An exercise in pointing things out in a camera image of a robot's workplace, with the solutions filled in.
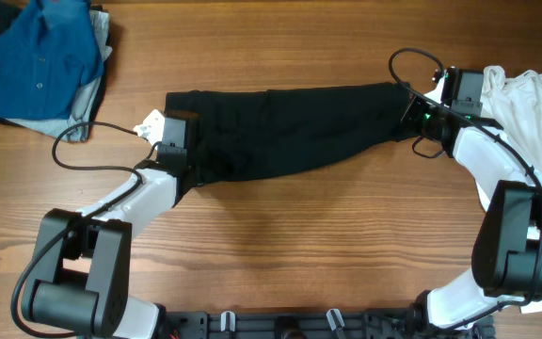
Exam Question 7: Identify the black t-shirt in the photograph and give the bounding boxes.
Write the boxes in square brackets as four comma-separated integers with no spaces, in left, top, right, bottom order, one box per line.
[166,83,411,185]

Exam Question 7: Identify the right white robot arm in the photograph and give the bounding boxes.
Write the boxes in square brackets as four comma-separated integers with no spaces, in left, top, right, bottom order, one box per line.
[402,68,542,335]

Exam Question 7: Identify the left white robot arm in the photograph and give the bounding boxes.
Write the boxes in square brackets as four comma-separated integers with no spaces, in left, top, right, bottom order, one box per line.
[10,110,199,338]

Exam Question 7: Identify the light grey folded garment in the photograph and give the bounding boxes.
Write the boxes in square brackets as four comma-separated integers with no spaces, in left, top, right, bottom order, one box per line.
[8,8,113,137]

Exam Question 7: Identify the white t-shirt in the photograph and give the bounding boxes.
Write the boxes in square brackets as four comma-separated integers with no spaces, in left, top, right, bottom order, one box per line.
[423,65,542,315]

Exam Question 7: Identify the blue button shirt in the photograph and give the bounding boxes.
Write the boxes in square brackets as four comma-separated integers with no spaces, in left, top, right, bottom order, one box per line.
[0,0,104,121]

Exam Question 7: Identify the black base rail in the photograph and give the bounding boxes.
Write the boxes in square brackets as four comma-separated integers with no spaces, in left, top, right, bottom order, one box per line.
[157,308,496,339]

